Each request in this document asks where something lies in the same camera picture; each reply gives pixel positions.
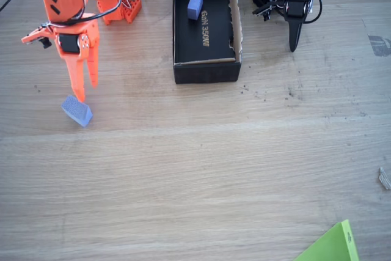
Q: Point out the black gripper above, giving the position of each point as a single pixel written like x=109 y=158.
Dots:
x=294 y=27

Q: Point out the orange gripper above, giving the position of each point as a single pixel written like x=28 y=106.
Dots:
x=80 y=47

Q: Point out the wedge-shaped blue foam block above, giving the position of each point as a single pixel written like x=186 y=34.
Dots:
x=74 y=111

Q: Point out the black cardboard box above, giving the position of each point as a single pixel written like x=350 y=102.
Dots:
x=207 y=71

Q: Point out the rectangular blue foam block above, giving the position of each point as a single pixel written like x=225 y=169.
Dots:
x=195 y=5

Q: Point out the dark blue object at edge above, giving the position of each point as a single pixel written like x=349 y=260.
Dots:
x=262 y=12

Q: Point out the dark grey tape patch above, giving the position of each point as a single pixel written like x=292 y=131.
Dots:
x=380 y=46

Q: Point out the light green sheet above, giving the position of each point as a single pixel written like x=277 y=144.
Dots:
x=336 y=245

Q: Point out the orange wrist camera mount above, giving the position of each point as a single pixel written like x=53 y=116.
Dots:
x=33 y=35

